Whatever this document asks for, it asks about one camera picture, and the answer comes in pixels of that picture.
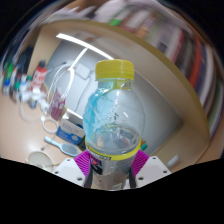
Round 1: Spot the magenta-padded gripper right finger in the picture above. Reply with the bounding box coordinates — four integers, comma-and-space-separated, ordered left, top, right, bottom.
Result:
129, 149, 172, 188

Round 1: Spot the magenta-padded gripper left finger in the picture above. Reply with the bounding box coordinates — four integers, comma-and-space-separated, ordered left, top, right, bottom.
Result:
53, 149, 92, 188

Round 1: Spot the clear yellow-capped drink bottle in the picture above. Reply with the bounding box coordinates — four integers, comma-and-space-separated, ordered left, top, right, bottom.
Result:
82, 59, 146, 192

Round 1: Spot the light blue hairbrush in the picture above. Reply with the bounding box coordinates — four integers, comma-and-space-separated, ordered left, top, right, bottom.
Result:
43, 134, 81, 158

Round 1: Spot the cream ceramic cup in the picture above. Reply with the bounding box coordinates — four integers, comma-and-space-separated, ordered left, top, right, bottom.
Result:
27, 150, 54, 173

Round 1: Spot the blue and white carton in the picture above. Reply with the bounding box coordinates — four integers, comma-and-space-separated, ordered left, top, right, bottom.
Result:
55, 111, 86, 147

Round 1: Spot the pink packet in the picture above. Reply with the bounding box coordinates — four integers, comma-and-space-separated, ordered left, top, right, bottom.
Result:
49, 87, 68, 122

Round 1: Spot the red and white canister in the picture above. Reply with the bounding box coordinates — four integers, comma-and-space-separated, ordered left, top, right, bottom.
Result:
31, 59, 48, 93

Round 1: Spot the wooden bookshelf unit with books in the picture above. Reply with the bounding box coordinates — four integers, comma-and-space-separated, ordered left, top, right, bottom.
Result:
39, 0, 224, 154

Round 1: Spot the white LED light bar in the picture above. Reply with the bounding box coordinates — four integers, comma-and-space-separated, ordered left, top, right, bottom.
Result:
55, 32, 116, 61

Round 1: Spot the white cable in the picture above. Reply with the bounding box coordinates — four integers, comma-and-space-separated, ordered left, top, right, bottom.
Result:
19, 61, 76, 134

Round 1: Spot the white wall power strip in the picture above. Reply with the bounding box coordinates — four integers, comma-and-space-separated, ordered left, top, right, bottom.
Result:
73, 63, 94, 80

